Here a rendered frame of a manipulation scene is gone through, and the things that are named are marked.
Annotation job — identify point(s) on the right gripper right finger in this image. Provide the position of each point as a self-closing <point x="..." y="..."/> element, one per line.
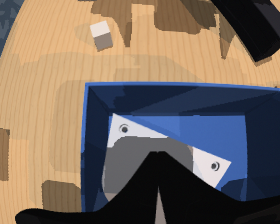
<point x="187" y="199"/>

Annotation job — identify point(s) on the blue open tray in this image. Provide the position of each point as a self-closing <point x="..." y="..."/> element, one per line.
<point x="238" y="123"/>

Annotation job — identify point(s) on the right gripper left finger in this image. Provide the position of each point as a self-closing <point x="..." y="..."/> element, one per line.
<point x="134" y="204"/>

